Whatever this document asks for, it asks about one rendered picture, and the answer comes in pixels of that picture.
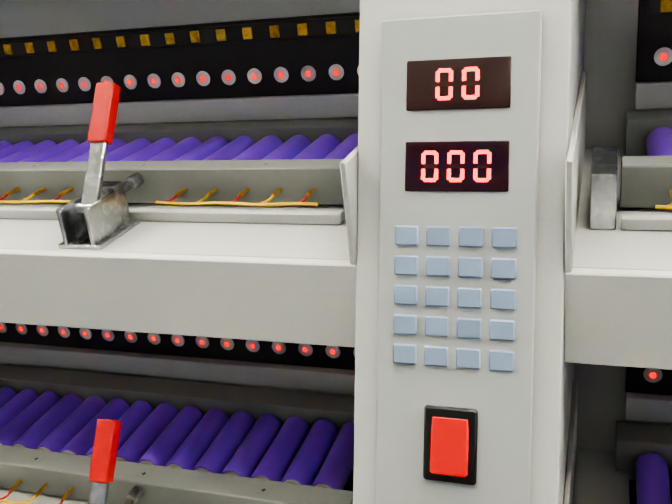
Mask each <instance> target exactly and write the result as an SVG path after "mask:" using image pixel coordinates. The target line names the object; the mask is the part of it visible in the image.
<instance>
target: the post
mask: <svg viewBox="0 0 672 504"><path fill-rule="evenodd" d="M585 4H586V0H360V39H359V112H358V185H357V258H356V332H355V405H354V478H353V504H375V479H376V413H377V347H378V281H379V215H380V149H381V83H382V22H383V21H384V20H398V19H412V18H427V17H442V16H456V15H471V14H485V13H500V12H514V11H529V10H541V11H542V41H541V80H540V119H539V158H538V197H537V236H536V275H535V314H534V353H533V392H532V431H531V470H530V504H563V496H564V484H565V472H566V460H567V447H568V435H569V423H570V411H571V399H572V387H573V382H575V363H567V362H564V273H565V271H564V267H565V167H566V157H567V151H568V145H569V140H570V134H571V129H572V123H573V118H574V112H575V106H576V101H577V95H578V90H579V84H580V78H581V73H582V71H584V39H585Z"/></svg>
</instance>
